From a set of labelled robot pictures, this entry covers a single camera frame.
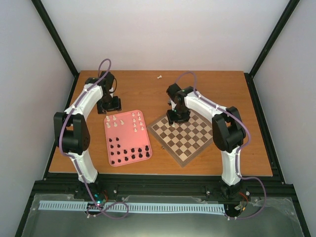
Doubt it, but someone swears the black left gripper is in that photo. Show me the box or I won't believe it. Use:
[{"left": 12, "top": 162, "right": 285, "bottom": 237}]
[{"left": 97, "top": 94, "right": 121, "bottom": 115}]

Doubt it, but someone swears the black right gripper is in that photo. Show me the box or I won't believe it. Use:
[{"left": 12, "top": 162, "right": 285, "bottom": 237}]
[{"left": 166, "top": 106, "right": 190, "bottom": 126}]

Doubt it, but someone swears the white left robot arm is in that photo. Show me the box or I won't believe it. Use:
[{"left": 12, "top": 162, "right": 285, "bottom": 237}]
[{"left": 53, "top": 71, "right": 121, "bottom": 199}]

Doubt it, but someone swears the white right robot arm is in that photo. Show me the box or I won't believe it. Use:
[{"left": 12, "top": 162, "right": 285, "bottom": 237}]
[{"left": 166, "top": 83, "right": 248, "bottom": 186}]

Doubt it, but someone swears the wooden chess board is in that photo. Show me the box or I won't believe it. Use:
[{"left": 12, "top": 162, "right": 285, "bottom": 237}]
[{"left": 148, "top": 110, "right": 213, "bottom": 167}]

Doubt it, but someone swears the pink plastic tray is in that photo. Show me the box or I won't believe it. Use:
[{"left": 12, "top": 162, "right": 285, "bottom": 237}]
[{"left": 104, "top": 110, "right": 153, "bottom": 167}]

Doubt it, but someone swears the black aluminium frame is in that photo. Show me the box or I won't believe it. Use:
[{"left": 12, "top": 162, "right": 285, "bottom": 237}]
[{"left": 15, "top": 0, "right": 311, "bottom": 237}]

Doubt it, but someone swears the light blue cable duct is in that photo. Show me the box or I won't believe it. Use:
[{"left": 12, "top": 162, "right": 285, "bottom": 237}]
[{"left": 38, "top": 200, "right": 225, "bottom": 215}]

